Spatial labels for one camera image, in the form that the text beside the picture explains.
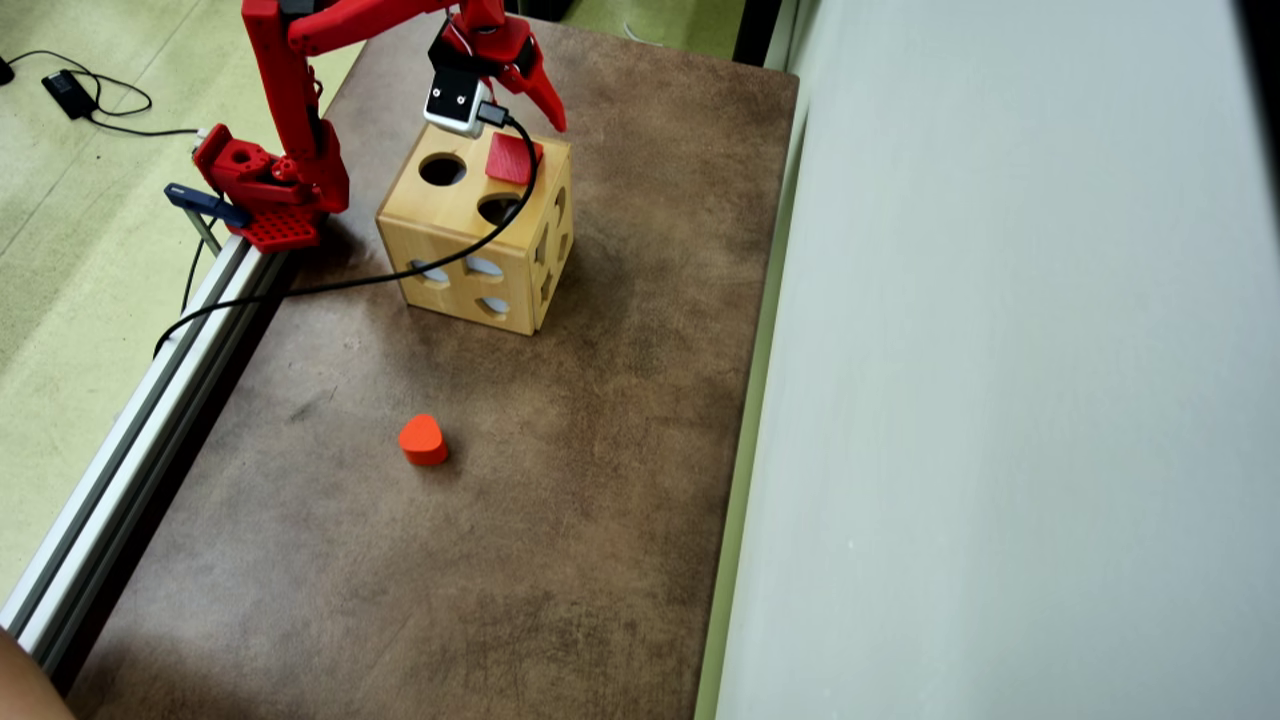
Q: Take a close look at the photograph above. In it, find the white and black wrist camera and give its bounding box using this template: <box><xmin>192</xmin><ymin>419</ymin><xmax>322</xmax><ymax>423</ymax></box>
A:
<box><xmin>424</xmin><ymin>68</ymin><xmax>493</xmax><ymax>138</ymax></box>

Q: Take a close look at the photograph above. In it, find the black power adapter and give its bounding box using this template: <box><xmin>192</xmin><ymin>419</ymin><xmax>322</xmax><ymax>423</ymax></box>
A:
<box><xmin>42</xmin><ymin>70</ymin><xmax>99</xmax><ymax>121</ymax></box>

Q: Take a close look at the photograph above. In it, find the red cube block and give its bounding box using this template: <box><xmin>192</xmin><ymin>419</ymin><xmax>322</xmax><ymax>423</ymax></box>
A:
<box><xmin>486</xmin><ymin>131</ymin><xmax>545</xmax><ymax>187</ymax></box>

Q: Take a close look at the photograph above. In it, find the person bare forearm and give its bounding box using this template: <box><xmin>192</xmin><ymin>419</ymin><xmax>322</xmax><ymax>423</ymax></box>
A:
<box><xmin>0</xmin><ymin>628</ymin><xmax>77</xmax><ymax>720</ymax></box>

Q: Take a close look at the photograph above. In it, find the blue clamp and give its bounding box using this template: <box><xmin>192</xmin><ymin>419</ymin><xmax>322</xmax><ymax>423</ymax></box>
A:
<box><xmin>165</xmin><ymin>183</ymin><xmax>251</xmax><ymax>257</ymax></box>

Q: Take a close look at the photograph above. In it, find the orange rounded triangle block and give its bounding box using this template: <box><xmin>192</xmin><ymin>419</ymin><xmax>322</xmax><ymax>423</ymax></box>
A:
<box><xmin>398</xmin><ymin>413</ymin><xmax>449</xmax><ymax>467</ymax></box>

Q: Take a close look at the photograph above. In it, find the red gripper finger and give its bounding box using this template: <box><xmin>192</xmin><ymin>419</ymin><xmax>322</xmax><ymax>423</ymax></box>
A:
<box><xmin>511</xmin><ymin>61</ymin><xmax>568</xmax><ymax>134</ymax></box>

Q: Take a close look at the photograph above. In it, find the black camera usb cable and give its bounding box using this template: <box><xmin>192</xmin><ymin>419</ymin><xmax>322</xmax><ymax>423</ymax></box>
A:
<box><xmin>153</xmin><ymin>100</ymin><xmax>542</xmax><ymax>358</ymax></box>

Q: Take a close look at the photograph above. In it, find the aluminium profile rail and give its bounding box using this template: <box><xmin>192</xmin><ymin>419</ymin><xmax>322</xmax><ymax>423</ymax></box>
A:
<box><xmin>0</xmin><ymin>235</ymin><xmax>293</xmax><ymax>681</ymax></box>

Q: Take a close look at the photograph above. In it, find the thin black cable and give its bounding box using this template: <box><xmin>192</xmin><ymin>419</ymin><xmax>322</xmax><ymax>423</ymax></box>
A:
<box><xmin>180</xmin><ymin>240</ymin><xmax>207</xmax><ymax>316</ymax></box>

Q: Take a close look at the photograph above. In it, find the black power adapter cable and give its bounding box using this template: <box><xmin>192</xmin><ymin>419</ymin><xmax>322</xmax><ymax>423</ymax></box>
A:
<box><xmin>0</xmin><ymin>48</ymin><xmax>201</xmax><ymax>137</ymax></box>

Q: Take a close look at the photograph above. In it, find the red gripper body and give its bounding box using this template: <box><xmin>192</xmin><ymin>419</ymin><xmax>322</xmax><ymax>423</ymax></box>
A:
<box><xmin>430</xmin><ymin>0</ymin><xmax>547</xmax><ymax>87</ymax></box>

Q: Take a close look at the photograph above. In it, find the wooden shape sorter box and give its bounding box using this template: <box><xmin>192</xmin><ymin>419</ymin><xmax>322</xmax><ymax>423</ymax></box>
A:
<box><xmin>376</xmin><ymin>110</ymin><xmax>576</xmax><ymax>337</ymax></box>

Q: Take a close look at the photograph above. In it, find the dark vertical post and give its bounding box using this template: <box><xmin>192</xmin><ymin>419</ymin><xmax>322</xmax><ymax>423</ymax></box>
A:
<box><xmin>733</xmin><ymin>0</ymin><xmax>784</xmax><ymax>68</ymax></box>

